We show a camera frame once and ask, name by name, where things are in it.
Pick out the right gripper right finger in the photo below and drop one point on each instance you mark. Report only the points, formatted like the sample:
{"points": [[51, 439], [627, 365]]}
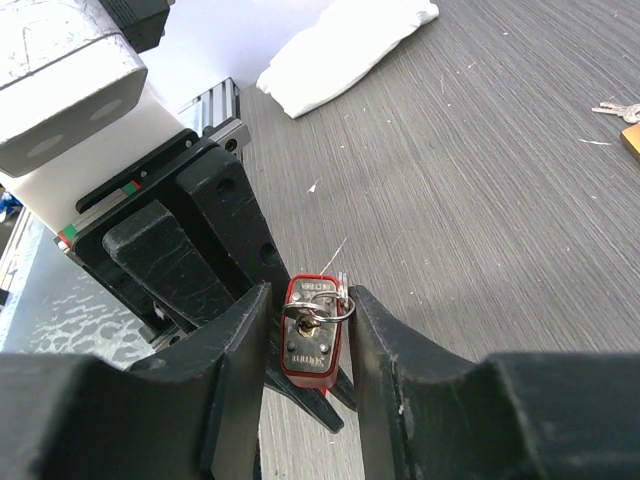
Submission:
{"points": [[427, 413]]}

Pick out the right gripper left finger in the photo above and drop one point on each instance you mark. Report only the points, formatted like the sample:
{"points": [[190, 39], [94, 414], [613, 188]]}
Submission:
{"points": [[190, 411]]}

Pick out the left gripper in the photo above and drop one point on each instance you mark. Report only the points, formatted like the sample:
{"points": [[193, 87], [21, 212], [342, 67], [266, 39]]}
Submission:
{"points": [[176, 266]]}

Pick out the brass padlock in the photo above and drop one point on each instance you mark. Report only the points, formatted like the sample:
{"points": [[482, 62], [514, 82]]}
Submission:
{"points": [[629, 136]]}

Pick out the white cloth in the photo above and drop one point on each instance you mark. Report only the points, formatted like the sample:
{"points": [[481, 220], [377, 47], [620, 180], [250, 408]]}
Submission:
{"points": [[322, 62]]}

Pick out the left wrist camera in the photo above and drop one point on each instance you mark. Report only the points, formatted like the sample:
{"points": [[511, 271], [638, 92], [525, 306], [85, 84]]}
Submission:
{"points": [[76, 103]]}

